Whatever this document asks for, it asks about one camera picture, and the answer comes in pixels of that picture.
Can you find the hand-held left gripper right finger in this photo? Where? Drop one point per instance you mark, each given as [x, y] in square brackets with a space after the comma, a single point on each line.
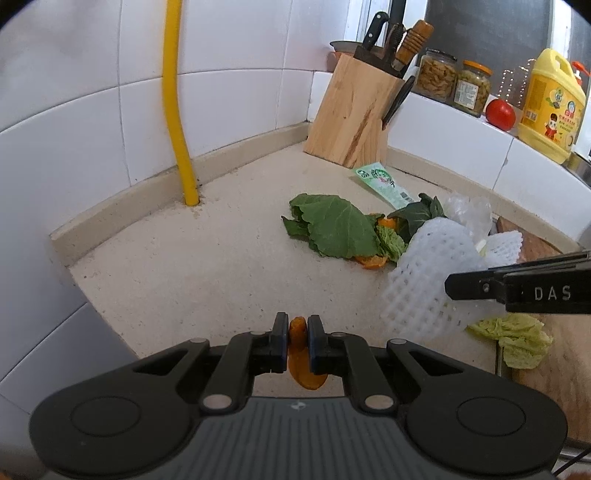
[315, 344]

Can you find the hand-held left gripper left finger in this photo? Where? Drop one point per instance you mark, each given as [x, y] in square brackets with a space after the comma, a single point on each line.
[279, 341]

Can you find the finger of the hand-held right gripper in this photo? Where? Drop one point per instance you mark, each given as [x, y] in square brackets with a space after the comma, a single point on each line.
[545, 263]
[475, 287]

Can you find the orange peel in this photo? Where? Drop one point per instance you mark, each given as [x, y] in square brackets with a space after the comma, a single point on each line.
[371, 262]
[387, 222]
[300, 364]

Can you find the white foam fruit net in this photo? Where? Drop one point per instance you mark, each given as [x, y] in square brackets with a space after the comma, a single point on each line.
[503, 247]
[429, 277]

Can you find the napa cabbage leaf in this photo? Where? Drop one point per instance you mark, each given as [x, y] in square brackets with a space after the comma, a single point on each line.
[512, 337]

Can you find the clear plastic bag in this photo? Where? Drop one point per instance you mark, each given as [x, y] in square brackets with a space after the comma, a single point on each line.
[468, 212]

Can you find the round green leaf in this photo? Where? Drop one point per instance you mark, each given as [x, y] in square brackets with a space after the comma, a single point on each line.
[332, 226]

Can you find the green plastic packet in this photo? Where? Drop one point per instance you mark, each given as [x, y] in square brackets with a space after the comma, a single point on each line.
[383, 182]

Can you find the wooden cutting board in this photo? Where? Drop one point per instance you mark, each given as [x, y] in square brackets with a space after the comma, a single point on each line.
[563, 360]

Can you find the dark green leaf cluster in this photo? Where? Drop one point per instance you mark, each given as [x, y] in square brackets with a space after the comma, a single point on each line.
[415, 214]

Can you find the metal pot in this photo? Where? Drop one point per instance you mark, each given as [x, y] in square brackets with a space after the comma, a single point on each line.
[582, 168]

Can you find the yellow detergent bottle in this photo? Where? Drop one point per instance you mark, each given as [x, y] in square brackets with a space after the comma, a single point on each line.
[551, 110]

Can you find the red tomato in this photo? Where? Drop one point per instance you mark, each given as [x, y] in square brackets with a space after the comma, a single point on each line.
[499, 114]

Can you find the orange-lidded pickle jar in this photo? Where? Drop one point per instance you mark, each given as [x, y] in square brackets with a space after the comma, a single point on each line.
[472, 90]

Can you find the orange-capped bottle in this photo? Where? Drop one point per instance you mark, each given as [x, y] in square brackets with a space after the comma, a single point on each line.
[582, 74]

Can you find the black scissors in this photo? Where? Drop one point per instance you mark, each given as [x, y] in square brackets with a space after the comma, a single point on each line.
[400, 99]

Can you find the wooden knife block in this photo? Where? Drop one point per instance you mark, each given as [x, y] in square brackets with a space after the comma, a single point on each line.
[355, 115]

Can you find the dark-lidded pickle jar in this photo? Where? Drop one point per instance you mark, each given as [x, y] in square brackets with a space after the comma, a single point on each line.
[436, 76]

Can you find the yellow pipe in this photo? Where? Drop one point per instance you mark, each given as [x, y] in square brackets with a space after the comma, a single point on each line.
[175, 115]

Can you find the metal bowl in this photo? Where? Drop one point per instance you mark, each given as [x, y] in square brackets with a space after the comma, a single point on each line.
[344, 46]

